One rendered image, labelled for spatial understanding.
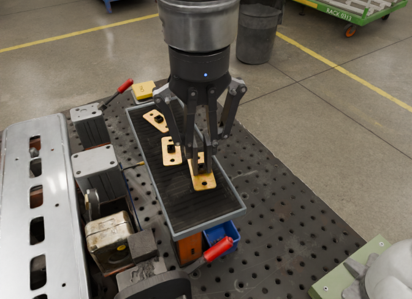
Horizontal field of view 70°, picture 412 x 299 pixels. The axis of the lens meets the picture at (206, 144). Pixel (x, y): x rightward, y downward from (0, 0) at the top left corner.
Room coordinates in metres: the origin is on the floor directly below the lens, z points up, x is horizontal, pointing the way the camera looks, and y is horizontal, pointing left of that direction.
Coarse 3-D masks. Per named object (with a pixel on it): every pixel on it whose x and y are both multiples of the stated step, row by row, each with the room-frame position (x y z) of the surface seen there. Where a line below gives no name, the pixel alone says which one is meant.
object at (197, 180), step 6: (198, 156) 0.37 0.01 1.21; (198, 162) 0.35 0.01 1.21; (204, 162) 0.34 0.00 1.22; (198, 168) 0.33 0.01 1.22; (204, 168) 0.33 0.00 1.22; (192, 174) 0.33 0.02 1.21; (198, 174) 0.33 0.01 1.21; (204, 174) 0.33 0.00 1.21; (210, 174) 0.33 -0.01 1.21; (198, 180) 0.31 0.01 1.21; (204, 180) 0.31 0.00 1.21; (210, 180) 0.31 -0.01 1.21; (198, 186) 0.30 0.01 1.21; (204, 186) 0.30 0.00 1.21; (210, 186) 0.30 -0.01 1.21
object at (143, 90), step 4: (136, 84) 0.68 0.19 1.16; (140, 84) 0.68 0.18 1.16; (144, 84) 0.68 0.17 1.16; (148, 84) 0.68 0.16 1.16; (152, 84) 0.68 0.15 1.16; (132, 88) 0.67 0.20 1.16; (136, 88) 0.66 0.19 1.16; (140, 88) 0.66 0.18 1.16; (144, 88) 0.66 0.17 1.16; (148, 88) 0.66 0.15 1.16; (152, 88) 0.66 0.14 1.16; (136, 92) 0.65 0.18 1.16; (140, 92) 0.65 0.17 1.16; (144, 92) 0.65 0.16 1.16; (148, 92) 0.65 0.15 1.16; (136, 96) 0.63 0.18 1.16; (140, 96) 0.63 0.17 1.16; (144, 96) 0.64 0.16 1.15; (148, 96) 0.64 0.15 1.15
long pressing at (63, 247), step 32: (32, 128) 0.68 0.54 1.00; (64, 128) 0.68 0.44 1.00; (0, 160) 0.55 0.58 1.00; (64, 160) 0.55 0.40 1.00; (0, 192) 0.44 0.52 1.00; (64, 192) 0.44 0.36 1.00; (0, 224) 0.35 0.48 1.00; (64, 224) 0.35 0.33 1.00; (0, 256) 0.27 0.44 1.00; (32, 256) 0.27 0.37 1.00; (64, 256) 0.27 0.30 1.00; (0, 288) 0.21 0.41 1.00; (64, 288) 0.21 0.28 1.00
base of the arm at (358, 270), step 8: (368, 256) 0.38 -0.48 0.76; (376, 256) 0.37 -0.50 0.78; (344, 264) 0.35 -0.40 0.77; (352, 264) 0.34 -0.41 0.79; (360, 264) 0.34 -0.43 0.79; (368, 264) 0.35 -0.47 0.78; (352, 272) 0.33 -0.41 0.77; (360, 272) 0.32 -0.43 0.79; (360, 280) 0.30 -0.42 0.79; (352, 288) 0.28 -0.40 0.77; (360, 288) 0.28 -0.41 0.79; (344, 296) 0.27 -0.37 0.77; (352, 296) 0.26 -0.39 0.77; (360, 296) 0.26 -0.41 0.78
